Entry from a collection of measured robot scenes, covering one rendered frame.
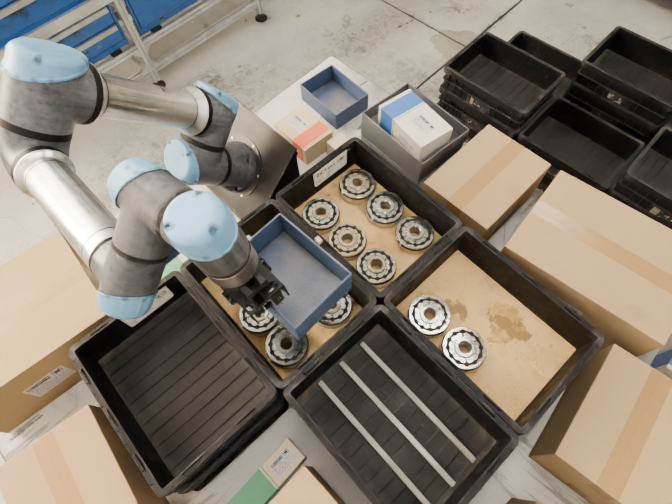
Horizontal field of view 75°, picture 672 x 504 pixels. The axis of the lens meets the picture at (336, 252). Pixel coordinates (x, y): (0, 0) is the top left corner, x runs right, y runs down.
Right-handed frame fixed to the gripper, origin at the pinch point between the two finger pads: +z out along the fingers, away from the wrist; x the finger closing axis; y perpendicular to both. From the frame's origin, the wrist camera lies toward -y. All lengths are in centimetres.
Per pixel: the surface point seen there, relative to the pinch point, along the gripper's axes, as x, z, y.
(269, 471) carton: -25.4, 33.7, 19.5
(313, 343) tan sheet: 2.0, 29.1, 6.6
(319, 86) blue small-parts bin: 70, 47, -65
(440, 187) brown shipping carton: 57, 31, 0
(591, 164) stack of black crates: 137, 86, 23
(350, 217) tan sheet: 33.8, 31.9, -12.2
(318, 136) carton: 50, 39, -44
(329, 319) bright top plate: 8.7, 26.7, 5.8
